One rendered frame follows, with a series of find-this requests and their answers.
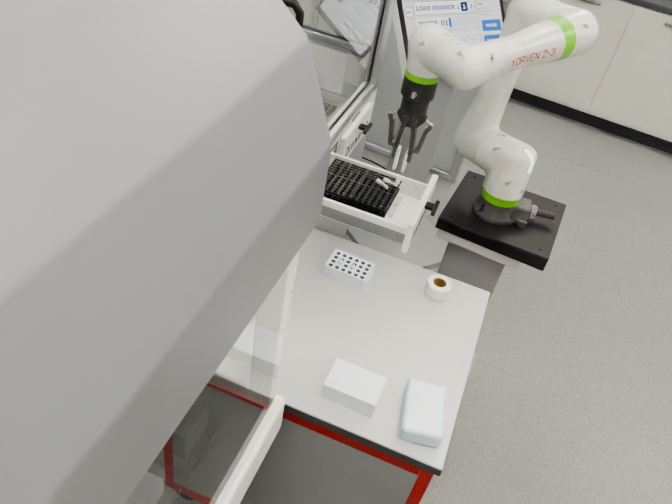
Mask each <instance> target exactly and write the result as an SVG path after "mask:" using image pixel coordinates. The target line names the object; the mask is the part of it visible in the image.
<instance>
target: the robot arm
mask: <svg viewBox="0 0 672 504"><path fill-rule="evenodd" d="M598 35H599V24H598V21H597V19H596V17H595V16H594V15H593V14H592V13H591V12H589V11H587V10H585V9H581V8H578V7H574V6H571V5H567V4H564V3H562V2H560V1H557V0H511V2H510V3H509V6H508V8H507V12H506V16H505V19H504V23H503V26H502V30H501V33H500V36H499V38H497V39H494V40H490V41H485V42H480V43H474V44H468V43H466V42H464V41H462V40H460V39H458V38H457V37H456V36H454V35H453V34H451V33H450V32H449V31H447V30H446V29H445V28H444V27H442V26H441V25H439V24H436V23H425V24H422V25H420V26H418V27H417V28H416V29H415V30H414V31H413V32H412V34H411V35H410V38H409V41H408V58H407V65H406V69H405V74H404V78H403V83H402V87H401V94H402V95H403V97H402V101H401V105H400V108H399V109H398V110H397V111H393V110H391V111H390V112H389V114H388V118H389V134H388V145H391V146H392V147H393V151H392V157H393V158H394V163H393V167H392V170H395V168H396V166H397V163H398V159H399V155H400V151H401V147H402V146H401V145H399V144H400V142H401V139H402V136H403V134H404V131H405V128H406V127H409V128H411V136H410V143H409V148H408V149H407V151H406V152H405V156H404V160H403V164H402V168H401V173H403V172H404V170H405V168H406V164H407V162H408V163H410V161H411V159H412V156H413V153H416V154H418V153H419V152H420V150H421V148H422V145H423V143H424V141H425V139H426V136H427V134H428V132H429V131H430V130H431V129H432V128H433V126H434V123H433V122H431V123H430V122H429V121H428V120H427V110H428V106H429V102H430V101H432V100H433V99H434V96H435V92H436V89H437V85H438V81H439V77H440V78H441V79H443V80H444V81H445V82H446V83H448V84H449V85H450V86H451V87H453V88H454V89H457V90H461V91H467V90H471V89H474V88H476V87H478V86H479V85H480V87H479V89H478V91H477V93H476V95H475V97H474V99H473V101H472V103H471V105H470V107H469V109H468V110H467V112H466V114H465V116H464V117H463V119H462V121H461V123H460V124H459V126H458V128H457V129H456V131H455V134H454V145H455V148H456V150H457V151H458V152H459V153H460V154H461V155H462V156H464V157H465V158H467V159H468V160H470V161H471V162H472V163H474V164H475V165H477V166H478V167H480V168H481V169H483V170H484V171H485V172H486V176H485V179H484V182H483V189H482V192H481V194H480V196H479V197H478V198H476V199H475V200H474V202H473V206H472V209H473V211H474V213H475V214H476V215H477V216H478V217H479V218H481V219H482V220H484V221H486V222H488V223H491V224H495V225H503V226H504V225H511V224H513V223H514V224H516V225H517V226H518V227H521V228H524V229H525V227H526V225H527V224H528V222H529V220H533V221H534V219H535V218H534V217H535V216H539V217H543V218H547V219H551V220H554V218H555V215H556V214H555V213H551V212H547V211H543V210H539V209H538V207H537V206H536V205H533V204H532V200H529V199H526V198H522V196H523V194H524V191H525V189H526V187H527V184H528V182H529V179H530V176H531V174H532V171H533V169H534V166H535V163H536V161H537V153H536V151H535V150H534V149H533V148H532V147H531V146H530V145H528V144H527V143H525V142H522V141H520V140H518V139H516V138H514V137H512V136H510V135H507V134H505V133H504V132H502V131H501V130H500V128H499V125H500V122H501V119H502V116H503V114H504V111H505V108H506V105H507V103H508V100H509V98H510V95H511V93H512V91H513V88H514V86H515V84H516V81H517V79H518V77H519V75H520V73H521V71H522V69H523V68H525V67H529V66H534V65H540V64H545V63H550V62H555V61H559V60H563V59H566V58H570V57H573V56H576V55H579V54H582V53H584V52H586V51H588V50H589V49H590V48H591V47H592V46H593V45H594V44H595V42H596V40H597V38H598ZM397 115H398V117H399V119H400V122H401V126H400V130H399V132H398V135H397V138H396V141H395V140H394V137H395V124H396V118H397ZM423 123H424V124H425V126H424V129H425V130H424V132H423V134H422V136H421V138H420V141H419V143H418V145H417V147H415V142H416V135H417V129H418V127H419V126H421V125H422V124H423Z"/></svg>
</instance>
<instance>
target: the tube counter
mask: <svg viewBox="0 0 672 504"><path fill-rule="evenodd" d="M440 22H441V26H442V27H444V28H445V29H446V28H462V27H478V26H479V25H478V19H477V15H471V16H452V17H440Z"/></svg>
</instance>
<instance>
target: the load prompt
mask: <svg viewBox="0 0 672 504"><path fill-rule="evenodd" d="M413 8H414V14H415V16H420V15H439V14H459V13H477V12H476V6H475V0H442V1H416V2H413Z"/></svg>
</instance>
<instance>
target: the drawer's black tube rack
mask: <svg viewBox="0 0 672 504"><path fill-rule="evenodd" d="M347 164H348V165H347ZM334 165H335V166H334ZM352 166H354V167H352ZM332 167H333V168H332ZM340 167H341V168H340ZM351 168H352V169H351ZM358 168H360V169H358ZM330 169H331V170H330ZM356 170H358V171H356ZM364 170H365V171H364ZM354 172H356V173H354ZM362 172H364V173H362ZM370 172H372V173H370ZM360 174H362V175H360ZM368 174H370V175H368ZM376 174H377V175H376ZM374 176H376V177H374ZM382 176H383V177H382ZM380 178H381V179H380ZM384 178H387V179H388V178H389V180H391V181H393V182H396V181H395V180H396V179H395V178H392V177H389V176H386V175H384V174H381V173H378V172H375V171H372V170H369V169H366V168H363V167H360V166H357V165H354V164H351V163H348V162H345V161H343V160H340V159H337V158H335V159H334V161H333V162H332V163H331V165H330V166H329V168H328V173H327V179H326V185H325V191H324V196H323V197H325V198H328V199H331V200H334V201H337V202H340V203H342V204H345V205H348V206H351V207H354V208H356V209H359V210H362V211H365V212H368V213H371V214H373V215H376V216H379V217H382V218H385V216H386V214H387V212H388V211H389V209H390V207H391V205H392V203H393V202H394V200H395V198H396V196H397V194H398V192H399V190H400V188H398V190H397V192H396V193H395V195H394V197H393V199H392V201H391V202H390V204H389V206H388V208H387V210H386V211H385V212H382V211H379V208H380V207H382V206H381V205H382V203H383V201H384V200H385V198H386V196H387V194H389V191H390V189H391V187H392V186H393V185H389V183H386V182H385V184H386V185H387V186H388V187H389V188H388V189H385V188H384V187H382V186H381V185H380V184H378V183H377V182H376V180H377V179H380V180H381V181H382V182H384V181H383V179H384Z"/></svg>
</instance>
